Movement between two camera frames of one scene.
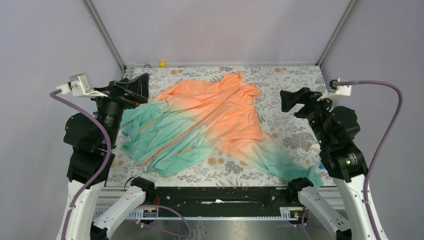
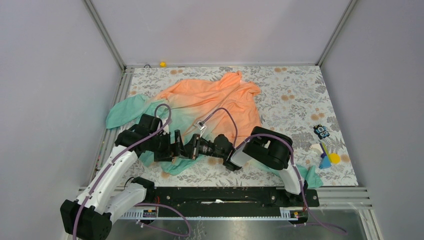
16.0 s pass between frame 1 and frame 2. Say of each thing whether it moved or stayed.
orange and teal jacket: stayed
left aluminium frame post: stayed
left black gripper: moved
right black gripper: moved
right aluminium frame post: stayed
